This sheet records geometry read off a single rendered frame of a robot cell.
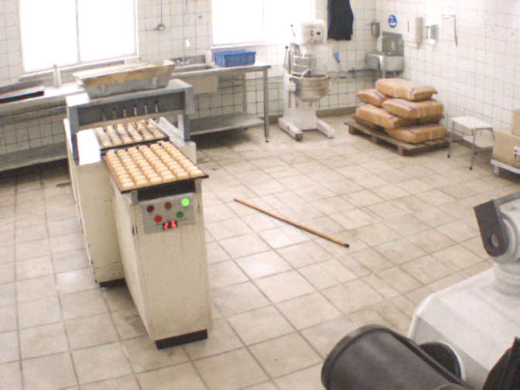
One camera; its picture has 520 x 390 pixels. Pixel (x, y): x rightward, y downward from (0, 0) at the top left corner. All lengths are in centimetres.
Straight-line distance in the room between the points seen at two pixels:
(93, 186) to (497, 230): 260
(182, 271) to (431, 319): 198
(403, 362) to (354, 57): 681
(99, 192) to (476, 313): 259
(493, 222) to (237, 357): 218
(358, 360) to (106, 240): 267
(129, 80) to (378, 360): 256
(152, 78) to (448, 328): 254
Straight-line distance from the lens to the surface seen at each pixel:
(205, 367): 261
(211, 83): 566
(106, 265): 319
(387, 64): 679
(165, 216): 232
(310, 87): 586
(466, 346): 58
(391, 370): 51
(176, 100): 304
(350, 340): 54
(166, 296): 255
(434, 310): 62
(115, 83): 291
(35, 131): 603
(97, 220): 306
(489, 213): 59
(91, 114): 296
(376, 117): 584
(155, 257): 243
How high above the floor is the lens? 170
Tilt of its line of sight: 22 degrees down
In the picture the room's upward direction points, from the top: 1 degrees counter-clockwise
